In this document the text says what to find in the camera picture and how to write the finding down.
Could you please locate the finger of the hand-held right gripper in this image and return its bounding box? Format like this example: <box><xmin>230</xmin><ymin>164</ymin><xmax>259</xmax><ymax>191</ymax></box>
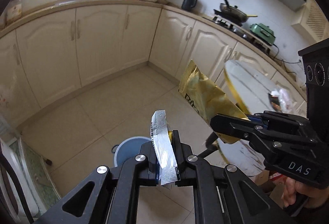
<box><xmin>210</xmin><ymin>114</ymin><xmax>320</xmax><ymax>155</ymax></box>
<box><xmin>248</xmin><ymin>110</ymin><xmax>309</xmax><ymax>127</ymax></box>

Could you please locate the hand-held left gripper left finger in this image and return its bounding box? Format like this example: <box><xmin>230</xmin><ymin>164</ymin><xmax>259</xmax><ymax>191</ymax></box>
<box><xmin>33</xmin><ymin>143</ymin><xmax>160</xmax><ymax>224</ymax></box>

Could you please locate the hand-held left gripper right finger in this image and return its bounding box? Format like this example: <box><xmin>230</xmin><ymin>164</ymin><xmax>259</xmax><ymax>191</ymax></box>
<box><xmin>172</xmin><ymin>130</ymin><xmax>296</xmax><ymax>224</ymax></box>

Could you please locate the silver foil sachet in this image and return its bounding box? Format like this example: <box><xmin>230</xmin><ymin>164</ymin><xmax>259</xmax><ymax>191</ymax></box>
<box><xmin>149</xmin><ymin>109</ymin><xmax>179</xmax><ymax>186</ymax></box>

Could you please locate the blue plastic bucket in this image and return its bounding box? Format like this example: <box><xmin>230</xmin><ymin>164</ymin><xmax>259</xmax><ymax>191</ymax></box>
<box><xmin>111</xmin><ymin>137</ymin><xmax>155</xmax><ymax>168</ymax></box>

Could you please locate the gold snack packet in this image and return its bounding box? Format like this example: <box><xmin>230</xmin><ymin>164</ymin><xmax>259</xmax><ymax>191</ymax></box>
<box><xmin>178</xmin><ymin>59</ymin><xmax>251</xmax><ymax>144</ymax></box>

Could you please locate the person's right hand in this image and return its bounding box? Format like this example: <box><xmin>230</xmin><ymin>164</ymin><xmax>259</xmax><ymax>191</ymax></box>
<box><xmin>281</xmin><ymin>178</ymin><xmax>300</xmax><ymax>215</ymax></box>

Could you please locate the clear plastic bag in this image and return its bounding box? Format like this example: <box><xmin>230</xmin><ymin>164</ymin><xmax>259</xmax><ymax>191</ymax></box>
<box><xmin>267</xmin><ymin>88</ymin><xmax>293</xmax><ymax>113</ymax></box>

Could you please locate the round marble table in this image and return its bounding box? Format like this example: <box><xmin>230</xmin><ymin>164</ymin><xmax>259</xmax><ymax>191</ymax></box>
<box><xmin>198</xmin><ymin>59</ymin><xmax>309</xmax><ymax>178</ymax></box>

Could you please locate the green electric grill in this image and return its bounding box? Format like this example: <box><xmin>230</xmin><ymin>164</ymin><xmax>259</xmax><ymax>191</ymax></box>
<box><xmin>250</xmin><ymin>23</ymin><xmax>277</xmax><ymax>46</ymax></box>

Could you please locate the black gas stove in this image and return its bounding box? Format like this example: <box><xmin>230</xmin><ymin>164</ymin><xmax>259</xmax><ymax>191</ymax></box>
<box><xmin>212</xmin><ymin>14</ymin><xmax>273</xmax><ymax>53</ymax></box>

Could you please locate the black frying pan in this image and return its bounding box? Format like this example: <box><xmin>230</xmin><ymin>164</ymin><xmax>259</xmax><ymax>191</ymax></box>
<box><xmin>213</xmin><ymin>0</ymin><xmax>251</xmax><ymax>22</ymax></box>

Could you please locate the black kettle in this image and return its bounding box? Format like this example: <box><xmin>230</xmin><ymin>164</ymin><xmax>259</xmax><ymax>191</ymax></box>
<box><xmin>181</xmin><ymin>0</ymin><xmax>198</xmax><ymax>11</ymax></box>

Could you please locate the clear oil jug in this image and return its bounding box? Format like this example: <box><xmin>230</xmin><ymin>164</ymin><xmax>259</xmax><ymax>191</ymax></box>
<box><xmin>6</xmin><ymin>0</ymin><xmax>22</xmax><ymax>24</ymax></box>

